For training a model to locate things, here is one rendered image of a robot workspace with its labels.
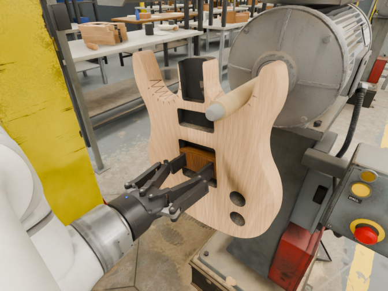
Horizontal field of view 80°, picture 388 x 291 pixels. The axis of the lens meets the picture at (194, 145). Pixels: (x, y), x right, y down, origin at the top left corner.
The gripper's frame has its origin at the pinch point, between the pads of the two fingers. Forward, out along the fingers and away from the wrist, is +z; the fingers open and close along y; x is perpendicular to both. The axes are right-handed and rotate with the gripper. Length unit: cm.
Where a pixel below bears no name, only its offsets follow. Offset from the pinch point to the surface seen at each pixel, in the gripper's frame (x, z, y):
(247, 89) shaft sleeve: 16.7, 3.3, 10.6
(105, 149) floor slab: -81, 67, -185
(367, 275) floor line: -115, 88, 45
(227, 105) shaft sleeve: 16.2, -3.6, 11.0
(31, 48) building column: 25, 2, -77
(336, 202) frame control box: -10.9, 16.0, 25.8
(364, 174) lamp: -1.5, 15.4, 29.1
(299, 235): -49, 37, 16
